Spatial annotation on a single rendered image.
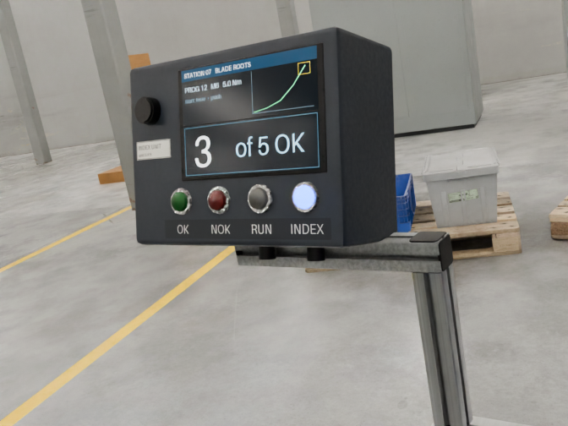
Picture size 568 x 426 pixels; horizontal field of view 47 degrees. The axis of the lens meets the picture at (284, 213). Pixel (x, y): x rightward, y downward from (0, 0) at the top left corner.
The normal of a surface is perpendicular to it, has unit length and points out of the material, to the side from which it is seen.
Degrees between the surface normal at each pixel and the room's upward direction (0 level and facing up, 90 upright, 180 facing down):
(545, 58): 90
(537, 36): 90
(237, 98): 75
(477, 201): 96
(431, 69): 90
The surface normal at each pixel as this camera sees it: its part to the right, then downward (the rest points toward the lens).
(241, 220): -0.57, 0.04
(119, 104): -0.36, 0.29
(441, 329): -0.55, 0.30
